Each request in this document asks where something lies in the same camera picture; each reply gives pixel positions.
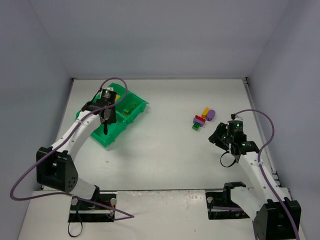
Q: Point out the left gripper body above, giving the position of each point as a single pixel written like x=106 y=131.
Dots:
x=107 y=118

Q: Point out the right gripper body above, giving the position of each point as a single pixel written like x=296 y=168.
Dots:
x=219 y=135

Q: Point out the green compartment tray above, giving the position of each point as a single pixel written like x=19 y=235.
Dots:
x=122 y=122

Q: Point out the purple curved lego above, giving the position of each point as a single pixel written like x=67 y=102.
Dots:
x=201 y=123

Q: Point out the red long lego brick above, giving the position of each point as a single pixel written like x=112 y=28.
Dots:
x=200 y=118

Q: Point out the purple oval lego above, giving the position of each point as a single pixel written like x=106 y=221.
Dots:
x=210 y=115

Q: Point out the yellow curved lego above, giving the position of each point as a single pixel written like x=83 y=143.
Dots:
x=205 y=112

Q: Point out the lime half round lego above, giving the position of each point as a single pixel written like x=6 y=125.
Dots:
x=126 y=112

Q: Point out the green lego brick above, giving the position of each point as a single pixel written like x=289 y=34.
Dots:
x=133 y=106

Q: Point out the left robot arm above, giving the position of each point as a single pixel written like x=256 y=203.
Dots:
x=56 y=167

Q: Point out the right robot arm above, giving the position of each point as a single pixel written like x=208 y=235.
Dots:
x=274 y=215

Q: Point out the green square lego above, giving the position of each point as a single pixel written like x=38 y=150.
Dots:
x=196 y=126

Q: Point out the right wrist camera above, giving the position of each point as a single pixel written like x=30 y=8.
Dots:
x=234 y=116

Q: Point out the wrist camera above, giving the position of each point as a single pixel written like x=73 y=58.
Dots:
x=234 y=116
x=109 y=89

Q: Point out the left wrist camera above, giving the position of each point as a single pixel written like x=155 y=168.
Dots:
x=109 y=89

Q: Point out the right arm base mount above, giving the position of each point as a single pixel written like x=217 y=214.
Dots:
x=219 y=209

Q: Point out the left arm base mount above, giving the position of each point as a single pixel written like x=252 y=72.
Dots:
x=83 y=212

